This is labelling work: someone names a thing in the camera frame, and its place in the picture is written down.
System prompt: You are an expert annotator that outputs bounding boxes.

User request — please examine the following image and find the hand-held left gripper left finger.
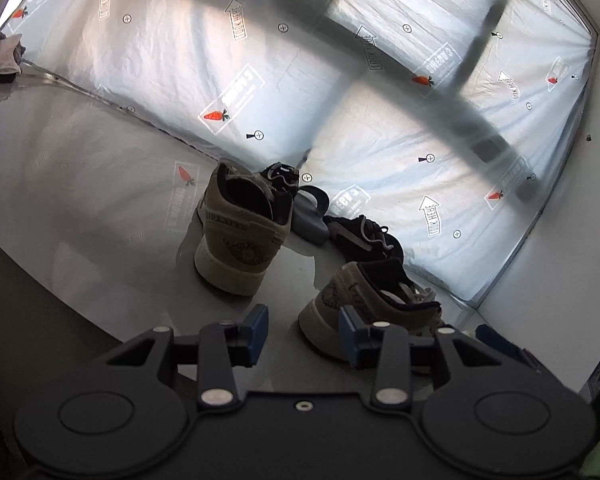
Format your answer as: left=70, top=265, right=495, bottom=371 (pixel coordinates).
left=97, top=305, right=270, bottom=411

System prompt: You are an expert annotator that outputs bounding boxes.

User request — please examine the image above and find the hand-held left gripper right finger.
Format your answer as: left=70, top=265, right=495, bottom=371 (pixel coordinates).
left=338, top=305, right=526, bottom=411

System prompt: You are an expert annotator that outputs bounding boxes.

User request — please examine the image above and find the black suede sneaker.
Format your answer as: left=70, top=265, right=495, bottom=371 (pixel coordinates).
left=323, top=215, right=405, bottom=267
left=259, top=162, right=301, bottom=226

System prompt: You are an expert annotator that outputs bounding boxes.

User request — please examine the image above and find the printed white sheet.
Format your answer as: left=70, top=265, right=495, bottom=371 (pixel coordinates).
left=0, top=0, right=600, bottom=306

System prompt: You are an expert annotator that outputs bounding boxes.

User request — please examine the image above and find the dark grey slide sandal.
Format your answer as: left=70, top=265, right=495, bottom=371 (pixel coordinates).
left=292, top=186, right=331, bottom=247

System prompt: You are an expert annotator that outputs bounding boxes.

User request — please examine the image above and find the tan suede sneaker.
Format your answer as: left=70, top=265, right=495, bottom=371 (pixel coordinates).
left=298, top=260, right=443, bottom=363
left=194, top=159, right=293, bottom=297

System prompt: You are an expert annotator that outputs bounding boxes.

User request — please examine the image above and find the crumpled grey cloth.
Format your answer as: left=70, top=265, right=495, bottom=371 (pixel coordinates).
left=0, top=34, right=27, bottom=84

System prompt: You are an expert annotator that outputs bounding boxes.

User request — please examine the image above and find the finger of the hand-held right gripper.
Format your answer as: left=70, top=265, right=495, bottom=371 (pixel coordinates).
left=475, top=324, right=538, bottom=373

